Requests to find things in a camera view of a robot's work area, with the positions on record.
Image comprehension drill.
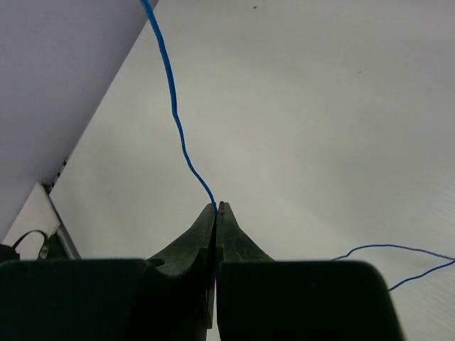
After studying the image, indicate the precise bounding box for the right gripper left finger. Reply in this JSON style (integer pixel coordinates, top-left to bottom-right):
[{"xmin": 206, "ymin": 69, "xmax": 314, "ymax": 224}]
[{"xmin": 148, "ymin": 204, "xmax": 217, "ymax": 329}]

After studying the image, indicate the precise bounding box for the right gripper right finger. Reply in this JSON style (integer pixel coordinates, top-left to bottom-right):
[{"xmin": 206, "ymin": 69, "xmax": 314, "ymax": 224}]
[{"xmin": 215, "ymin": 202, "xmax": 274, "ymax": 329}]

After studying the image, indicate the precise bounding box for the blue headphone cable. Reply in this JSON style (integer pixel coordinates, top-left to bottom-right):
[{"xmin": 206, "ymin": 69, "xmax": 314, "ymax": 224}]
[{"xmin": 139, "ymin": 0, "xmax": 455, "ymax": 293}]

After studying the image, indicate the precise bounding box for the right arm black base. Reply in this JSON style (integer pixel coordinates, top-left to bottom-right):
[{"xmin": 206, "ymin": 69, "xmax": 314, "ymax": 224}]
[{"xmin": 1, "ymin": 229, "xmax": 49, "ymax": 263}]

